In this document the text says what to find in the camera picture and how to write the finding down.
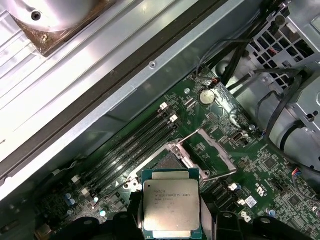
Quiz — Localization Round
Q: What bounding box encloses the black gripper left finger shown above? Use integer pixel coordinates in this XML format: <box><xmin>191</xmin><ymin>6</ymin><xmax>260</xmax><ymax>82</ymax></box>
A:
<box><xmin>71</xmin><ymin>191</ymin><xmax>145</xmax><ymax>240</ymax></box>

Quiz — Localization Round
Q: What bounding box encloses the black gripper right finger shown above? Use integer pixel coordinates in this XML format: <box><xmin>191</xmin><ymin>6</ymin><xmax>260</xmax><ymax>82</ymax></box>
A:
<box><xmin>199</xmin><ymin>193</ymin><xmax>311</xmax><ymax>240</ymax></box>

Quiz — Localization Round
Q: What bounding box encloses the thin metal locking lever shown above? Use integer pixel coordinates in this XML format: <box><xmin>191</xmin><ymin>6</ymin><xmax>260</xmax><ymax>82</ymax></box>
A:
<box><xmin>91</xmin><ymin>184</ymin><xmax>131</xmax><ymax>209</ymax></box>

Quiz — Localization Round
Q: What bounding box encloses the silver CPU chip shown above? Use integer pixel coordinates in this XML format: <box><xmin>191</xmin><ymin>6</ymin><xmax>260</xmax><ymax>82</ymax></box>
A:
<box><xmin>141</xmin><ymin>168</ymin><xmax>202</xmax><ymax>240</ymax></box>

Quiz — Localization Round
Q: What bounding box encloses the CPU socket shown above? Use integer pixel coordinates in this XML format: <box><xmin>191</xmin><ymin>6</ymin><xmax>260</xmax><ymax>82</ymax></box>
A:
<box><xmin>123</xmin><ymin>141</ymin><xmax>211</xmax><ymax>201</ymax></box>

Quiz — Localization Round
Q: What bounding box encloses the green motherboard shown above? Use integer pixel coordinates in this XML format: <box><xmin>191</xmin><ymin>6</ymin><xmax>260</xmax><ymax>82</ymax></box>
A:
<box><xmin>32</xmin><ymin>66</ymin><xmax>320</xmax><ymax>240</ymax></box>

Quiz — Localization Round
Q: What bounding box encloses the internal USB port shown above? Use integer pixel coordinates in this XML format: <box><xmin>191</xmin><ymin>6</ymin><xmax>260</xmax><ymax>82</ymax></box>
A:
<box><xmin>231</xmin><ymin>132</ymin><xmax>245</xmax><ymax>148</ymax></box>

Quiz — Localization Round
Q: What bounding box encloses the silver coin cell battery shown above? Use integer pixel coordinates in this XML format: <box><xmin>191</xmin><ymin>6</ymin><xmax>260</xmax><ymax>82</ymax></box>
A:
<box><xmin>199</xmin><ymin>89</ymin><xmax>216</xmax><ymax>106</ymax></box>

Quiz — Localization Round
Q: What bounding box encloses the black open PC case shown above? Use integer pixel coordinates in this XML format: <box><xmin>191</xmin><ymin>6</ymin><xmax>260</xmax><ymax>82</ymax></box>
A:
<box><xmin>0</xmin><ymin>0</ymin><xmax>320</xmax><ymax>240</ymax></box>

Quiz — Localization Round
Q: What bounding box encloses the silver metal drive cage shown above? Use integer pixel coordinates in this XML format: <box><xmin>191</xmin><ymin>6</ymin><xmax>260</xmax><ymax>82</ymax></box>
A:
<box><xmin>234</xmin><ymin>0</ymin><xmax>320</xmax><ymax>174</ymax></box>

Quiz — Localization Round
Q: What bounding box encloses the thin grey cable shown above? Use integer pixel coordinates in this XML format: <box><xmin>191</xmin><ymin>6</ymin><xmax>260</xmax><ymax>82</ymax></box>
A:
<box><xmin>195</xmin><ymin>38</ymin><xmax>251</xmax><ymax>87</ymax></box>

